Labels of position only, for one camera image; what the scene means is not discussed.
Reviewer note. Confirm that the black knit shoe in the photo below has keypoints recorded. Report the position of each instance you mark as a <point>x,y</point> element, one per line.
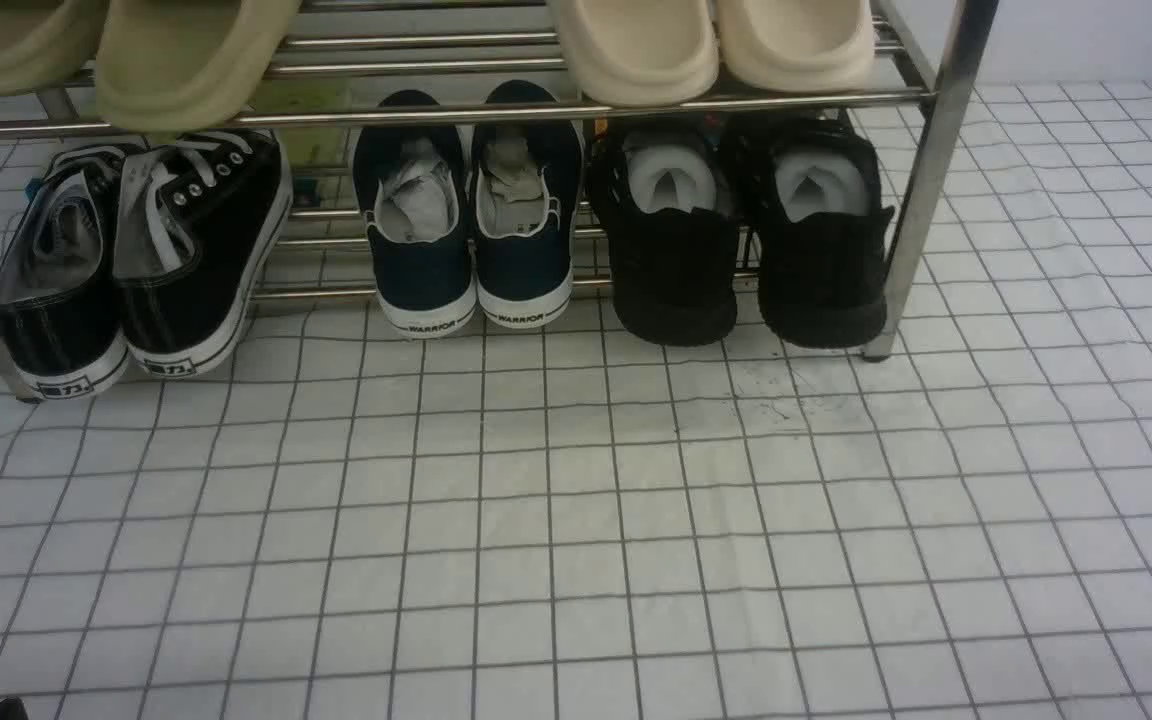
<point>810,188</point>
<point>658,190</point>

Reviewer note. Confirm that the navy Warrior sneaker right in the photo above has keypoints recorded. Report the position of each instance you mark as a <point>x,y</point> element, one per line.
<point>524,190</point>

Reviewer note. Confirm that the navy warrior sneaker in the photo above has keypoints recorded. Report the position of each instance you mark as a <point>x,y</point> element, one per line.
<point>410,189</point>
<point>524,190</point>

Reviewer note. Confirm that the navy Warrior sneaker left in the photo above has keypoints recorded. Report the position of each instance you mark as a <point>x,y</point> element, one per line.
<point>410,189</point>

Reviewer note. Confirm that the cream beige slipper left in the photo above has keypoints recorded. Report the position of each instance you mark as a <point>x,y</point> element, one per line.
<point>638,54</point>

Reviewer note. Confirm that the cream beige slipper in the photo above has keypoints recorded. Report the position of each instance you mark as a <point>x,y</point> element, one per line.
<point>797,47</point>
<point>638,54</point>

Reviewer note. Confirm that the cream beige slipper right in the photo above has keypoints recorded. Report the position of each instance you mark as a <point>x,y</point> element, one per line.
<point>797,47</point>

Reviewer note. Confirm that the black canvas sneaker white laces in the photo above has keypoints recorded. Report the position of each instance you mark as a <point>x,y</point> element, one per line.
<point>197,219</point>

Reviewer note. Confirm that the olive green slipper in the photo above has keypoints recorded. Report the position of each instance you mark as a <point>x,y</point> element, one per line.
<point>44,43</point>
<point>171,66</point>

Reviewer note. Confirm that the black canvas sneaker outer left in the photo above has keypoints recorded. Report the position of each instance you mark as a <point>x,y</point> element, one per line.
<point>60,316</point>

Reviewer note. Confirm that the olive green slipper far left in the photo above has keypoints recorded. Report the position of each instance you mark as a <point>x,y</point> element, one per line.
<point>44,43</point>

